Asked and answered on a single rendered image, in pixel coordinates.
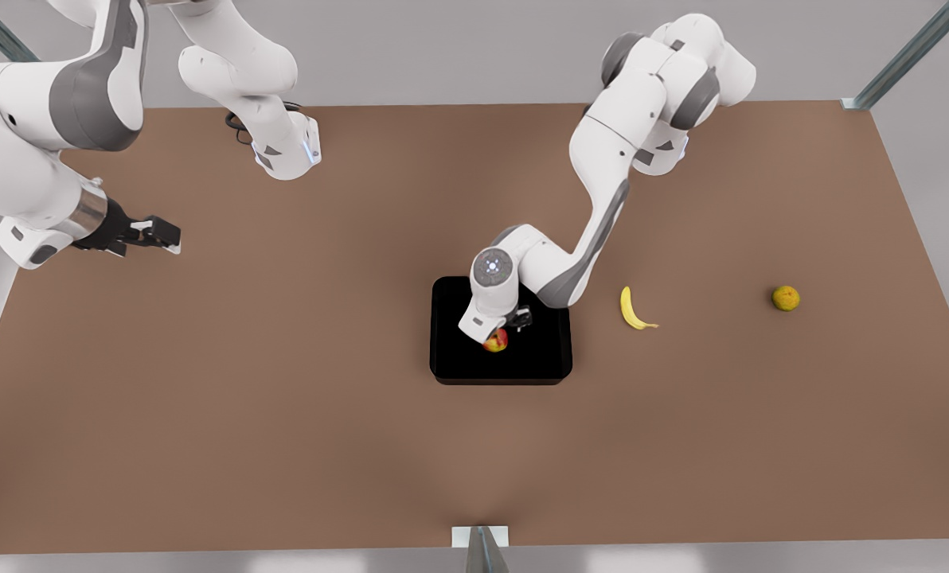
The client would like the black square tray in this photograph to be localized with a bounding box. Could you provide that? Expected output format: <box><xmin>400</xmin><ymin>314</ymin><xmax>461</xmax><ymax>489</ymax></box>
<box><xmin>430</xmin><ymin>276</ymin><xmax>574</xmax><ymax>387</ymax></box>

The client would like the yellow banana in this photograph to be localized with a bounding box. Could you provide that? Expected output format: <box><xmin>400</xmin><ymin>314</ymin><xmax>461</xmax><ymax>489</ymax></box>
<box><xmin>619</xmin><ymin>286</ymin><xmax>660</xmax><ymax>331</ymax></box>

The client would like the black cable loop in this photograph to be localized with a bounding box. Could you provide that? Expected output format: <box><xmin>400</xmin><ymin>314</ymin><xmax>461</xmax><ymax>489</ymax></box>
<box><xmin>225</xmin><ymin>101</ymin><xmax>303</xmax><ymax>147</ymax></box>

